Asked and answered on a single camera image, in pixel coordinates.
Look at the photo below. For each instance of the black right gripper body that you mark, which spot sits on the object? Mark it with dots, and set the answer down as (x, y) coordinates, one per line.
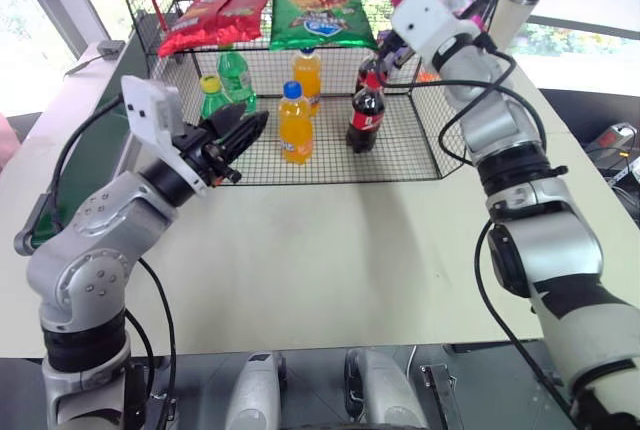
(397, 57)

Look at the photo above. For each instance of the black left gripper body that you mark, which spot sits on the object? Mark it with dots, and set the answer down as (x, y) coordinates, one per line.
(200, 150)

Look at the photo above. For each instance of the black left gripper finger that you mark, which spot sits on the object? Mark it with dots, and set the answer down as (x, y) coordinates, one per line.
(225, 117)
(247, 132)

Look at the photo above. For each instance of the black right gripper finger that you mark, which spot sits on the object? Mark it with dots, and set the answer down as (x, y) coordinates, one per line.
(477, 6)

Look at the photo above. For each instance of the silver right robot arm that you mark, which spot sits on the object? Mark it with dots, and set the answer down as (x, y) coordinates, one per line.
(545, 240)

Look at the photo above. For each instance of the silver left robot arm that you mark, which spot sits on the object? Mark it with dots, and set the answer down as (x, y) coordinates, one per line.
(90, 230)

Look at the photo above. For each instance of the green conveyor belt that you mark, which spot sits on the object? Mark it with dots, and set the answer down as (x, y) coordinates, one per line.
(105, 140)

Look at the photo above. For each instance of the purple snack packet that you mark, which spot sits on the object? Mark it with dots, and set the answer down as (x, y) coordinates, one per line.
(387, 39)

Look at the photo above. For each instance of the green soda bottle yellow cap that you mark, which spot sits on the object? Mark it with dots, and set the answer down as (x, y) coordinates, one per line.
(210, 95)

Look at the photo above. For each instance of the white tumbler black lid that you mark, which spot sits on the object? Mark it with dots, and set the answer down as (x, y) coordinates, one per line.
(510, 15)

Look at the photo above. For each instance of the cola bottle red cap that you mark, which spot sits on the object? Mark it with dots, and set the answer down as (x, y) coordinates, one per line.
(366, 117)
(365, 70)

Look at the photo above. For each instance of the orange soda bottle blue cap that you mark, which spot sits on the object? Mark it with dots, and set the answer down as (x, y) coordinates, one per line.
(307, 72)
(296, 125)

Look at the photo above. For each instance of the green chip bag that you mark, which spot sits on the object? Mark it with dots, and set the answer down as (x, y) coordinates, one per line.
(320, 15)

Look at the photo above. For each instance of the red chip bag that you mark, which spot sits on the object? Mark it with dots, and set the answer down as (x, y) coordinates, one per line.
(195, 25)
(245, 10)

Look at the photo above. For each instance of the black power adapter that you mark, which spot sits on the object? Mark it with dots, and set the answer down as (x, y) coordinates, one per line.
(111, 48)

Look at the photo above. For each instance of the black box with red panel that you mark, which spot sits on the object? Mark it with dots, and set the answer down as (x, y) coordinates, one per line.
(617, 136)

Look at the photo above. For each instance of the pink object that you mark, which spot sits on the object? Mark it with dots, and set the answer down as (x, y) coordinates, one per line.
(7, 142)

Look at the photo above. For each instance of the grey rounded shape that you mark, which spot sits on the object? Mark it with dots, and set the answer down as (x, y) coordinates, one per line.
(252, 395)
(382, 390)

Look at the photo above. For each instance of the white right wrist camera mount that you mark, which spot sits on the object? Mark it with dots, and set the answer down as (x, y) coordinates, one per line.
(430, 30)

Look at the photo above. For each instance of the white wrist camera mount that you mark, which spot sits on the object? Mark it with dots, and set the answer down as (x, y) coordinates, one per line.
(150, 115)
(430, 30)

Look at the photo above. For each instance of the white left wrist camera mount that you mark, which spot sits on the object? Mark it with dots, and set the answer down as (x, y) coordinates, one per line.
(150, 115)

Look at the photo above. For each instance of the black metal bracket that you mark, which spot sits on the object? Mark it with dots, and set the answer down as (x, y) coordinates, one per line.
(440, 395)

